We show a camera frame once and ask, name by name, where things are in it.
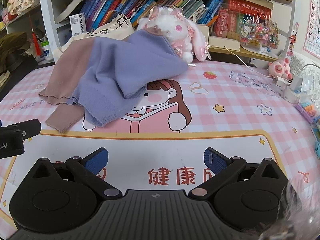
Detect deer wall sticker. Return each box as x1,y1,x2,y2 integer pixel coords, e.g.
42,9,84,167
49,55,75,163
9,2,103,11
287,22,300,58

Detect alphabet wall poster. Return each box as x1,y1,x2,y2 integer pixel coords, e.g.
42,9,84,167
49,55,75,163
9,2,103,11
303,0,320,58

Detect pink piglet plush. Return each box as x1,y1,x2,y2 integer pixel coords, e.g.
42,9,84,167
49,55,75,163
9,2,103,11
268,57,293,80

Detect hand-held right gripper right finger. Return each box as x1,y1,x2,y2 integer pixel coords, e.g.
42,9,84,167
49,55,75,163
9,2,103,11
188,147,288,202

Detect white power adapter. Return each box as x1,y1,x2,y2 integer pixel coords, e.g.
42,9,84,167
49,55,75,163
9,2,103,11
284,74,313,104

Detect purple and brown sweater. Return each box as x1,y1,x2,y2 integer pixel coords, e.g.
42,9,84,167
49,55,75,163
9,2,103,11
38,27,189,133

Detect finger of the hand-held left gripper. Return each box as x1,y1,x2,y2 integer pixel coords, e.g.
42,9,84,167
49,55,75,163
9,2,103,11
6,119,42,140

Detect white charger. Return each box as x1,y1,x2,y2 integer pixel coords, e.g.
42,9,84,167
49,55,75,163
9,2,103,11
275,76,292,87

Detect row of colourful books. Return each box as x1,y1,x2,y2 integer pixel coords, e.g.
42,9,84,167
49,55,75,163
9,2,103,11
55,0,224,34

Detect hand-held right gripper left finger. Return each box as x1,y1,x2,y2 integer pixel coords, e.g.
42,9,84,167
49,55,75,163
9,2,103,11
25,148,123,200

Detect white cable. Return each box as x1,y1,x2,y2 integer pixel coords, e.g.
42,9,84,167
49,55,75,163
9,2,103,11
224,45,278,80

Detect red tassel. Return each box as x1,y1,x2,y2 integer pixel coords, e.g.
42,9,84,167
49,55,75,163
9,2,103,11
27,10,43,57

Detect white jar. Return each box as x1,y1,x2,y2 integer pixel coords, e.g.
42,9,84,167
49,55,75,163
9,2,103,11
41,41,55,62

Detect dark clothes pile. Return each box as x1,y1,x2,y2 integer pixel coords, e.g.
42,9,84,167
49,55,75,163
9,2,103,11
0,32,34,74

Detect cream printed shirt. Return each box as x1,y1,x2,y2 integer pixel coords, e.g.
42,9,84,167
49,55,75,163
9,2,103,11
54,14,135,58

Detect white labelled box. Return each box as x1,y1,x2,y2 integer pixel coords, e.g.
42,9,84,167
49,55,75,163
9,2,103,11
69,12,87,37

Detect thick red books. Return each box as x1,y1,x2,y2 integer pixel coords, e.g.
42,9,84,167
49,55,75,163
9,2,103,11
212,0,273,40

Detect wooden bookshelf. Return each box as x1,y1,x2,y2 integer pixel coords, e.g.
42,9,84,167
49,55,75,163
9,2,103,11
37,0,294,63

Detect white bunny plush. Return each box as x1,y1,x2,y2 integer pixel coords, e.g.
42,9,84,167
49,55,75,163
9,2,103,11
137,5,212,63

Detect box of colourful clips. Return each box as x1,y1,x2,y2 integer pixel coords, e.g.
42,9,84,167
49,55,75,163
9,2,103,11
295,100,320,125

